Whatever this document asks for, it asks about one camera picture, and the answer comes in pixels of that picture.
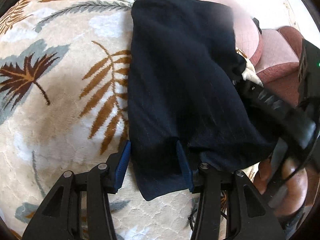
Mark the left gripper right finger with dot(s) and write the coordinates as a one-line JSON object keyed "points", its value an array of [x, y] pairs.
{"points": [[192, 168]]}

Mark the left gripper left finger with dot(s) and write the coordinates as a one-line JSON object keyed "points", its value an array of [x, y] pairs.
{"points": [[117, 166]]}

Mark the dark navy garment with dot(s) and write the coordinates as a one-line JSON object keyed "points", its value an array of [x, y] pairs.
{"points": [[181, 87]]}

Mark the right hand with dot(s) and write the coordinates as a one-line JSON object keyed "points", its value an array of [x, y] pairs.
{"points": [[297, 188]]}

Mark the pink and maroon armrest cushion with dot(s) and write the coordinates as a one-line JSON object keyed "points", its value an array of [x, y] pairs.
{"points": [[281, 52]]}

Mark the small black object on cushion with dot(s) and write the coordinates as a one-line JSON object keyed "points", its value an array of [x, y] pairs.
{"points": [[257, 23]]}

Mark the leaf pattern fleece blanket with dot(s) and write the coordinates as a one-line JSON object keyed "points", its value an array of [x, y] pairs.
{"points": [[64, 67]]}

